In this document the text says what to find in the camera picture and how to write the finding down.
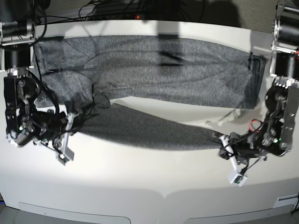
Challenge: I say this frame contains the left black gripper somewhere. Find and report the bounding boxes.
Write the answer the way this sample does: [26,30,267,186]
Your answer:
[213,132,267,175]

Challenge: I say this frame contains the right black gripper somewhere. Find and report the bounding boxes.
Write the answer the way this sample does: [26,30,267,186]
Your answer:
[32,111,78,155]

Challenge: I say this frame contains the grey long-sleeve T-shirt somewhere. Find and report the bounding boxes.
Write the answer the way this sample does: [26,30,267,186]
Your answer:
[32,35,265,151]

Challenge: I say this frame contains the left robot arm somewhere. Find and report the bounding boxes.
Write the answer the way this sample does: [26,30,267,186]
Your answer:
[219,2,299,178]

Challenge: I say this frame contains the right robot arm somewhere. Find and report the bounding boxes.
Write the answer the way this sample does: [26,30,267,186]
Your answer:
[0,0,78,160]

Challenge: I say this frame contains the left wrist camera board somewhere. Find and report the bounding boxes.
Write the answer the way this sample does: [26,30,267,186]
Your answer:
[228,170,248,187]

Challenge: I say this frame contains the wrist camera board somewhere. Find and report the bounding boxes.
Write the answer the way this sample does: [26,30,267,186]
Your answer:
[56,149,74,166]
[228,170,248,187]

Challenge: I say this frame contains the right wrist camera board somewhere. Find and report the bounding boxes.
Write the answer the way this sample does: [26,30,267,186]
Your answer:
[56,149,74,166]

